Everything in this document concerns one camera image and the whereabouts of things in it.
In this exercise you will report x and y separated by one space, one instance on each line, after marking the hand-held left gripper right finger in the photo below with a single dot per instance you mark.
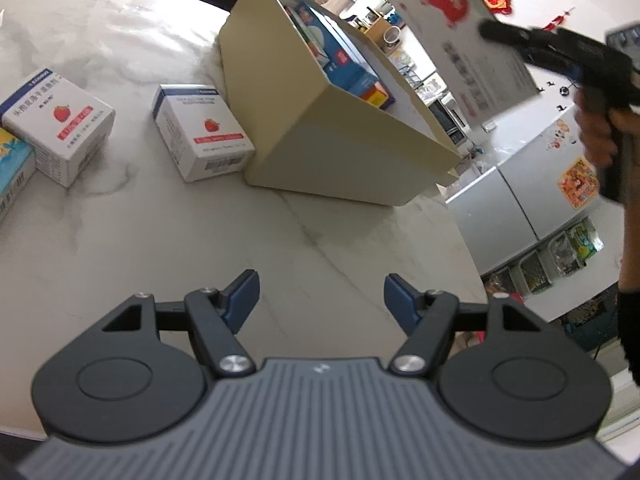
400 300

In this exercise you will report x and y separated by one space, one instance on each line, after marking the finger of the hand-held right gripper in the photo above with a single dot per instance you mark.
502 35

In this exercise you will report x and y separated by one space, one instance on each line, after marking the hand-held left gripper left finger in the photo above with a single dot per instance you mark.
245 297

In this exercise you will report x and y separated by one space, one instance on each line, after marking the white red-print box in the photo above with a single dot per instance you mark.
465 50

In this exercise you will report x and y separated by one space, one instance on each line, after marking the yellow orange medicine box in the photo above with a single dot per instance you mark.
380 97

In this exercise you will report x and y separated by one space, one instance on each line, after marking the white strawberry print box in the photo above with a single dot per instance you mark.
200 130
55 125

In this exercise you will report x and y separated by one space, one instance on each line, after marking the beige cardboard box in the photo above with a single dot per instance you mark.
300 125

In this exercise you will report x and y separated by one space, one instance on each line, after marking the blue cartoon medicine box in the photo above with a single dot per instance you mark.
320 35

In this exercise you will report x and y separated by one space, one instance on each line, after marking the teal yellow white box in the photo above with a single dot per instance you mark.
12 175

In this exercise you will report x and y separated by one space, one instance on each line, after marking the white marble desktop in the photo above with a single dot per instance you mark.
150 240

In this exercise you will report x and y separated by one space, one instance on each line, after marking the person's right hand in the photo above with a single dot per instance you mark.
592 130

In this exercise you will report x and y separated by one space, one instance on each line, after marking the black microwave oven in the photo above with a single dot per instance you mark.
450 122

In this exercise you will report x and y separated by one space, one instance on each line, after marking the round white fan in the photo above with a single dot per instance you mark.
391 35

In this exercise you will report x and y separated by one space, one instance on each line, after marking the colourful fridge sticker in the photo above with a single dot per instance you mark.
577 182

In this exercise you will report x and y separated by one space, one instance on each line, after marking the wooden shelf cabinet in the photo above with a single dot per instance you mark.
377 30

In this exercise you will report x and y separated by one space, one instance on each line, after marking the white refrigerator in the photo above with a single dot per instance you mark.
500 210

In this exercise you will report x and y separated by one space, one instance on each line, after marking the plain blue medicine box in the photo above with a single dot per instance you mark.
357 80

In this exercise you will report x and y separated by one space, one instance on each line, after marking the red knot wall ornament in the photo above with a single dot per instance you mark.
496 1

